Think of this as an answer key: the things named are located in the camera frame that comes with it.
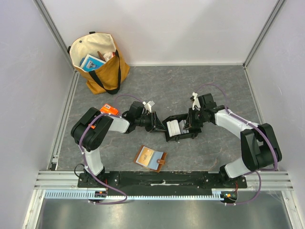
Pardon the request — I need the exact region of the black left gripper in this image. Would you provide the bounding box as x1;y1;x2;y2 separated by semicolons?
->
135;111;167;133

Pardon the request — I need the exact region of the black card box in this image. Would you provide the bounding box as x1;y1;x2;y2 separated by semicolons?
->
162;113;202;142

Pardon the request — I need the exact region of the tan leather card holder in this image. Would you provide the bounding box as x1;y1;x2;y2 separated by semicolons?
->
134;145;167;173

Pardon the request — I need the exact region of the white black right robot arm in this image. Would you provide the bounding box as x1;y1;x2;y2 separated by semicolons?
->
183;92;282;188

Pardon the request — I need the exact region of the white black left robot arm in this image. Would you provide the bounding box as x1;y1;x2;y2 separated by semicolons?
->
71;101;166;187

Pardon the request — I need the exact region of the stack of white cards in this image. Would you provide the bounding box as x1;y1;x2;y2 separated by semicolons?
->
166;120;189;137

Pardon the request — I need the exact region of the orange product box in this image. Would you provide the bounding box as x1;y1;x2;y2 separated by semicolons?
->
100;103;119;115

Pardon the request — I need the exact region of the mustard yellow tote bag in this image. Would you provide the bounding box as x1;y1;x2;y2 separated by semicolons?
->
67;32;130;94

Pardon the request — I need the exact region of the white item in bag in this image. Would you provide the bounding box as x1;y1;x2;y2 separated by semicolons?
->
103;52;115;62

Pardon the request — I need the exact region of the brown item in bag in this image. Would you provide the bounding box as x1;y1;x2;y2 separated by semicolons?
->
97;51;105;62

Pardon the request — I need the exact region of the blue book in bag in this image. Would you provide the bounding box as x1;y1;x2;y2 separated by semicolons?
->
80;54;106;72

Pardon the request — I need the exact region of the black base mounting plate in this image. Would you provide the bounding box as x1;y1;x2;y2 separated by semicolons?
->
77;170;248;191

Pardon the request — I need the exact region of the aluminium frame rail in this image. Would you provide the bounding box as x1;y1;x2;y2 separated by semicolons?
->
34;0;79;171

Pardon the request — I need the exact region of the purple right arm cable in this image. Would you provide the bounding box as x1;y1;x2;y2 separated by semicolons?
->
195;83;279;206

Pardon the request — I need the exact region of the white slotted cable duct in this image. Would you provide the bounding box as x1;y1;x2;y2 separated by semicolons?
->
44;188;236;200

